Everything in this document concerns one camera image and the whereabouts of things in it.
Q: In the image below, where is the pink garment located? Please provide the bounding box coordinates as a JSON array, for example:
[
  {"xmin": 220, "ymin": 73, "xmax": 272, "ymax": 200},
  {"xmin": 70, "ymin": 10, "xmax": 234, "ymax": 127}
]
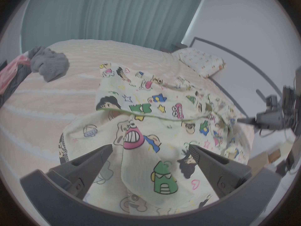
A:
[{"xmin": 0, "ymin": 56, "xmax": 31, "ymax": 95}]

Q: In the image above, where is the blue-green curtain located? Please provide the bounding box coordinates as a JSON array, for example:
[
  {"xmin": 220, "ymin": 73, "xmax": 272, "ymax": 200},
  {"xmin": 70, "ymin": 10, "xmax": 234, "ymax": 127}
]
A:
[{"xmin": 21, "ymin": 0, "xmax": 210, "ymax": 54}]

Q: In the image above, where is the white printed pyjama top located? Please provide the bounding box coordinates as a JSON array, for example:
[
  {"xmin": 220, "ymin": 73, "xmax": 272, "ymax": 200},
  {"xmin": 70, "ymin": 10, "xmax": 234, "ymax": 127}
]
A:
[{"xmin": 59, "ymin": 61, "xmax": 254, "ymax": 217}]

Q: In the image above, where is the grey bedside table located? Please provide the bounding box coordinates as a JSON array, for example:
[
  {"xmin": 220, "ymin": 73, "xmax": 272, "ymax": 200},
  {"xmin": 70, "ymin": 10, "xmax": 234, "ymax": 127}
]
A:
[{"xmin": 161, "ymin": 43, "xmax": 187, "ymax": 54}]

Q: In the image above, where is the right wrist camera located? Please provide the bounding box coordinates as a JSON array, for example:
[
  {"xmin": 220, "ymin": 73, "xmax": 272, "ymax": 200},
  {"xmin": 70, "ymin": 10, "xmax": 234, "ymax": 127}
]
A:
[{"xmin": 265, "ymin": 95, "xmax": 278, "ymax": 113}]

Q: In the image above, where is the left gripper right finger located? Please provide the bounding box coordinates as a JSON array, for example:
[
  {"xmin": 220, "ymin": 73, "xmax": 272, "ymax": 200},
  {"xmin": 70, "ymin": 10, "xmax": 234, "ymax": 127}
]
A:
[{"xmin": 188, "ymin": 144, "xmax": 252, "ymax": 198}]

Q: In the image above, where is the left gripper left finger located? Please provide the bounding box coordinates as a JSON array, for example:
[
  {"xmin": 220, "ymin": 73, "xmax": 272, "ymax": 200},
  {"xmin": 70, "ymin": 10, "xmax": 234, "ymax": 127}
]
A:
[{"xmin": 46, "ymin": 144, "xmax": 113, "ymax": 199}]

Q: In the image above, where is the bed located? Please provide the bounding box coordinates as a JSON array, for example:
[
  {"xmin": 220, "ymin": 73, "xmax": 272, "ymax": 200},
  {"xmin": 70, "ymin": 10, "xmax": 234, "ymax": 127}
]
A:
[{"xmin": 0, "ymin": 37, "xmax": 294, "ymax": 217}]

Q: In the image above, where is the white printed pillow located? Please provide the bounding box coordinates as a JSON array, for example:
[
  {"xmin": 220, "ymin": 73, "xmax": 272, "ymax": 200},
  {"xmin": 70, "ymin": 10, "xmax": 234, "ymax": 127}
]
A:
[{"xmin": 179, "ymin": 48, "xmax": 227, "ymax": 78}]

